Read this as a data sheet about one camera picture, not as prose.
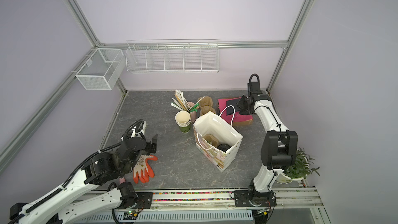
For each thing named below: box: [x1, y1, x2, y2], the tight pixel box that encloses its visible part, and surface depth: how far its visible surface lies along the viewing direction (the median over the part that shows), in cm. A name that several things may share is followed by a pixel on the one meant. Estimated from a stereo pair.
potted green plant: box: [275, 147, 321, 185], surface depth 68 cm
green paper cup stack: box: [175, 110, 192, 134], surface depth 91 cm
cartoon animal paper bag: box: [193, 105, 244, 173], surface depth 76 cm
